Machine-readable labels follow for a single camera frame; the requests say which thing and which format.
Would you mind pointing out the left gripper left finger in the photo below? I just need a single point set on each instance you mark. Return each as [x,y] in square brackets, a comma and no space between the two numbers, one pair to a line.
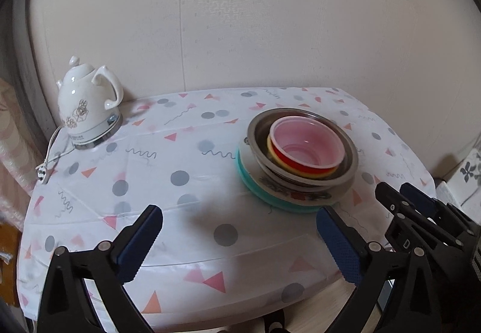
[65,302]

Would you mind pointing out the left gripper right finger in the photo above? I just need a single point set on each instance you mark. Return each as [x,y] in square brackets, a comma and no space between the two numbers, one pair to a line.
[365,264]

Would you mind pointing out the red plastic bowl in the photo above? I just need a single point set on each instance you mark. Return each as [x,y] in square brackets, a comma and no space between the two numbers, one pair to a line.
[307,142]

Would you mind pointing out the stainless steel bowl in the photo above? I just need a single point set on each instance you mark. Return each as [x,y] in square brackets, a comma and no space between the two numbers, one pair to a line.
[257,134]

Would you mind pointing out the yellow plastic bowl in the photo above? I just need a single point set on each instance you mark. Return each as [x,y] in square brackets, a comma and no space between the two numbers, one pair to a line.
[295,168]

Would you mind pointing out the turquoise plastic plate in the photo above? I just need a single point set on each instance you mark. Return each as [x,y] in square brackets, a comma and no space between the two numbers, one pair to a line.
[266,198]

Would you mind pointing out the pink striped starfish curtain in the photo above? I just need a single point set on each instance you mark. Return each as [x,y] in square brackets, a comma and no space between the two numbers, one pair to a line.
[19,156]

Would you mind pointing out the white ceramic electric kettle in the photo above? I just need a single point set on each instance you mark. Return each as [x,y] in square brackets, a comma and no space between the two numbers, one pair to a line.
[88,102]

